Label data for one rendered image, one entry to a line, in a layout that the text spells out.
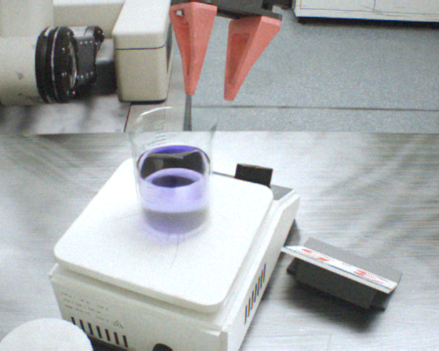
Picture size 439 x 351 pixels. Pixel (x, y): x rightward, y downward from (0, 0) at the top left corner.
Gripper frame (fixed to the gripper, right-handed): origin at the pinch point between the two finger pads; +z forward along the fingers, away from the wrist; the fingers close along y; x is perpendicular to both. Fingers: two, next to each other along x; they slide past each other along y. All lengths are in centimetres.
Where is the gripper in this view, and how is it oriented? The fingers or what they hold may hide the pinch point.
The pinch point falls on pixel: (211, 87)
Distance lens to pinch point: 47.2
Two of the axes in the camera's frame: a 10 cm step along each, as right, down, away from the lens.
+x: -3.6, -2.1, 9.1
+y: 9.2, 1.0, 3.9
